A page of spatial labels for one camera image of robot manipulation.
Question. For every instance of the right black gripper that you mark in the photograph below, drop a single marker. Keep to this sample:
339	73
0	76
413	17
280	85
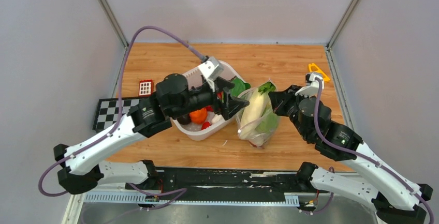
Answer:
280	99

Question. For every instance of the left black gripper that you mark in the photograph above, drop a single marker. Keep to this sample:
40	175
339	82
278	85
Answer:
233	105

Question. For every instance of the green toy cabbage head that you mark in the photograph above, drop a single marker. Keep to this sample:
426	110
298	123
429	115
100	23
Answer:
267	123

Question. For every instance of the long white toy radish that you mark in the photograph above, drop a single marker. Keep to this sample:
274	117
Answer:
251	113

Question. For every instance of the white plastic basket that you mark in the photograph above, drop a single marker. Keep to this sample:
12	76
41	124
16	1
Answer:
195	131

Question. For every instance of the clear pink zip bag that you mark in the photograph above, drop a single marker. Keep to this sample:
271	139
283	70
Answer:
246	95

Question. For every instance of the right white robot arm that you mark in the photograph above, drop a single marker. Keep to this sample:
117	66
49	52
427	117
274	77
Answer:
391	196

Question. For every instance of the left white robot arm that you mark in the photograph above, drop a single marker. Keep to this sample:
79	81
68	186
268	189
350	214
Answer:
84	166

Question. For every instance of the green toy bok choy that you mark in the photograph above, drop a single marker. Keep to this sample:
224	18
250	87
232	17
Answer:
239	86

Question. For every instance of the green toy leaf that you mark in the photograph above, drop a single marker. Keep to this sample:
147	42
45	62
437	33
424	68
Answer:
266	88

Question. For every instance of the long red toy pepper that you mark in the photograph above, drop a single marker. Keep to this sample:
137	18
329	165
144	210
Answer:
209	109

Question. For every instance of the orange toy pumpkin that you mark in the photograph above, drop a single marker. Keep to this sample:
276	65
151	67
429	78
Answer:
199	116

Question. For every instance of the dark toy avocado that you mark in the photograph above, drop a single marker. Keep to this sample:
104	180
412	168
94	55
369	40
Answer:
184	119

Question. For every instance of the red white grid block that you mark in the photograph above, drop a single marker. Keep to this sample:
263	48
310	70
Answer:
146	88

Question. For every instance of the black white checkerboard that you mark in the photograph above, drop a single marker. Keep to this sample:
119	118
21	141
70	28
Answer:
107	111

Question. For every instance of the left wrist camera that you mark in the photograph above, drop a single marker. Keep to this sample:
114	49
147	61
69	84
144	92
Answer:
210	69

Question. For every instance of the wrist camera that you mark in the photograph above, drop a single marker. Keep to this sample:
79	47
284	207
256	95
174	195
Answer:
311	87
210	69

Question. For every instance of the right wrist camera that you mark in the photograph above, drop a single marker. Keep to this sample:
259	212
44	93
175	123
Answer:
311	87

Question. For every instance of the yellow plastic triangle frame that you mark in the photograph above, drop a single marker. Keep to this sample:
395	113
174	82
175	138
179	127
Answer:
312	67

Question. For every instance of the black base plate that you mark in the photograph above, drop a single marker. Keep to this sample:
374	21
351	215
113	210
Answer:
224	185

